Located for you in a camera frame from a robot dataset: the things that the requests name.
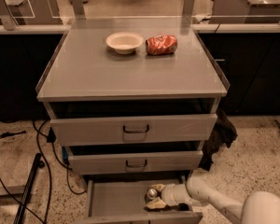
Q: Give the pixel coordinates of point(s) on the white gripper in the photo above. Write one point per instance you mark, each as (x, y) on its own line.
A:
(168, 195)

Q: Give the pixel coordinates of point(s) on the silver redbull can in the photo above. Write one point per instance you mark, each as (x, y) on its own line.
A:
(151, 195)

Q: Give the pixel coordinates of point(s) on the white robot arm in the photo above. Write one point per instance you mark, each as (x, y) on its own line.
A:
(260, 207)

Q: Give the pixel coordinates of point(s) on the grey middle drawer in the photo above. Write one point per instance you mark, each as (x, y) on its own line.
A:
(135, 162)

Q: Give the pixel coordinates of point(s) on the grey drawer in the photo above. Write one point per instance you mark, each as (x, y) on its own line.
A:
(124, 203)
(135, 162)
(126, 130)

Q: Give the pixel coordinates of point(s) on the grey bottom drawer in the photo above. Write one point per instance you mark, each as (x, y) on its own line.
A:
(124, 203)

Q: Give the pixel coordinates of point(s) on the grey top drawer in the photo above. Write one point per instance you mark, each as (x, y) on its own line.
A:
(126, 130)

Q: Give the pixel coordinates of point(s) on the grey metal drawer cabinet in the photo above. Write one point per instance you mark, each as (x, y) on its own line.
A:
(88, 79)

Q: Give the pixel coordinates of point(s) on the crushed orange soda can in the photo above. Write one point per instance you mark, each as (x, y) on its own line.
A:
(161, 45)

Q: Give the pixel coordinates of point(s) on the dark cloth on cabinet side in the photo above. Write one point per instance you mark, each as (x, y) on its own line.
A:
(224, 133)

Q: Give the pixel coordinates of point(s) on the black bar on floor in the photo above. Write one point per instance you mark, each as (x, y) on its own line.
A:
(25, 198)

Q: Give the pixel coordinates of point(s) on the white paper bowl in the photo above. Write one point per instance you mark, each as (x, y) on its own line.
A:
(124, 43)

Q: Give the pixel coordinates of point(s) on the black tool on floor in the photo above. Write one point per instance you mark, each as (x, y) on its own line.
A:
(8, 134)

